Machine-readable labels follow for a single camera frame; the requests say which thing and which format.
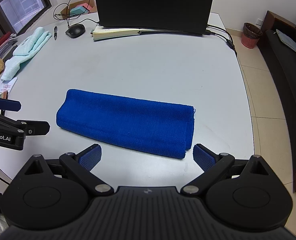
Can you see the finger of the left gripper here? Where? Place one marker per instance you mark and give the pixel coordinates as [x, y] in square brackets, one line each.
[27, 127]
[10, 105]

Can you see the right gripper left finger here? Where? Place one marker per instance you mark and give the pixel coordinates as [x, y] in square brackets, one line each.
[77, 167]

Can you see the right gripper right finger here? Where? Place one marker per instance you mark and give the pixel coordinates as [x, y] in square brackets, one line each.
[214, 167]

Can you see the blue towel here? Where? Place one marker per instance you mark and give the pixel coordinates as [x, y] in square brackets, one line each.
[153, 127]

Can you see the light cyan towel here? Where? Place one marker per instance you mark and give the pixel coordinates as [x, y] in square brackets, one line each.
[25, 51]

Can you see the white printed paper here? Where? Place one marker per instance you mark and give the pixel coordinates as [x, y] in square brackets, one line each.
[7, 85]

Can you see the red folder stack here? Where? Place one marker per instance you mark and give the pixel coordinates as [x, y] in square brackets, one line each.
[6, 42]

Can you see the black pen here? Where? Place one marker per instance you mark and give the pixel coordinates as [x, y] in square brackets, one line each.
[55, 32]

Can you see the black computer mouse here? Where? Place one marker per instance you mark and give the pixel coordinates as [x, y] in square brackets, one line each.
[75, 30]

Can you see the open notebook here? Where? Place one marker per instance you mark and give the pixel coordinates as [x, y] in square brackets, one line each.
[102, 33]

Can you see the cardboard box with items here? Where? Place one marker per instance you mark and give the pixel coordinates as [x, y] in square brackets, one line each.
[78, 8]

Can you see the red waste basket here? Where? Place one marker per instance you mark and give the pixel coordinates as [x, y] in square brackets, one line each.
[251, 35]

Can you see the black leather sofa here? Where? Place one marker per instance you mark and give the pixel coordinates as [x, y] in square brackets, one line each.
[281, 62]

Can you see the grey cushion on sofa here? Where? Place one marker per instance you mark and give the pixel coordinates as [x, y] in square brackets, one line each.
[289, 42]

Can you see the black laptop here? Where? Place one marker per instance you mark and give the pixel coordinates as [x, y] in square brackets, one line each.
[189, 16]

